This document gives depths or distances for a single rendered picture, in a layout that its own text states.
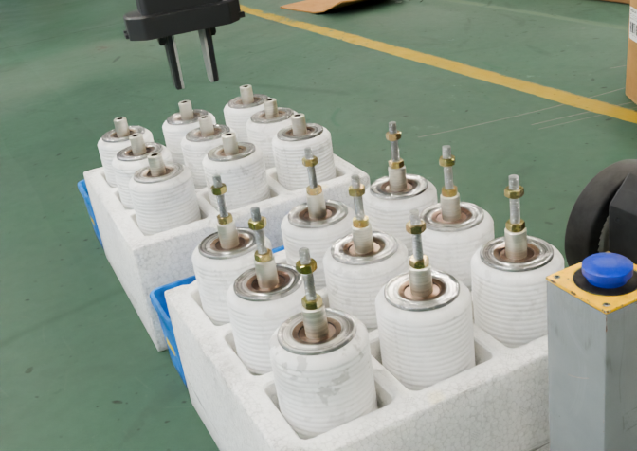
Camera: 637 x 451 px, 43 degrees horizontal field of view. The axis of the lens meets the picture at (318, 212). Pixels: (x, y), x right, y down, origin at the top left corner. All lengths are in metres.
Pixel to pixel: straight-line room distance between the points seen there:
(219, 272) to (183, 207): 0.30
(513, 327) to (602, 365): 0.19
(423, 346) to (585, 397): 0.16
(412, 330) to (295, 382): 0.12
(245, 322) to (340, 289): 0.11
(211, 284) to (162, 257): 0.26
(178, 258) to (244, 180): 0.15
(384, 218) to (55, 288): 0.73
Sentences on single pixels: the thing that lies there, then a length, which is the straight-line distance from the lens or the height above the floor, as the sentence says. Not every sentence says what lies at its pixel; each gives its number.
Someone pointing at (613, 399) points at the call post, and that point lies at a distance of 0.72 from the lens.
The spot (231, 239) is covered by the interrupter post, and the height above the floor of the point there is 0.26.
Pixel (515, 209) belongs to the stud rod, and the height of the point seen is 0.31.
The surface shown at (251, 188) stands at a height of 0.20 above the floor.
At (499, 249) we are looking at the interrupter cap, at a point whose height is 0.25.
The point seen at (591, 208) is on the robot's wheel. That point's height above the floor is 0.16.
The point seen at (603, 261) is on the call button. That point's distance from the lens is 0.70.
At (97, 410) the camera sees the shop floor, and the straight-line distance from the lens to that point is 1.19.
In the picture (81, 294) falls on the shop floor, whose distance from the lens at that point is 1.51.
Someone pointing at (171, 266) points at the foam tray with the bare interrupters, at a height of 0.13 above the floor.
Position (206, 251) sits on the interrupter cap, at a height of 0.25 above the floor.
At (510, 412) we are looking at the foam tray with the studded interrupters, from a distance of 0.86.
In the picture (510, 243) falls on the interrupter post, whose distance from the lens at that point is 0.86.
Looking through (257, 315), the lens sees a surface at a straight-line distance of 0.84.
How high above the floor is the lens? 0.67
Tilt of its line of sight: 25 degrees down
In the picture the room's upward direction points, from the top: 8 degrees counter-clockwise
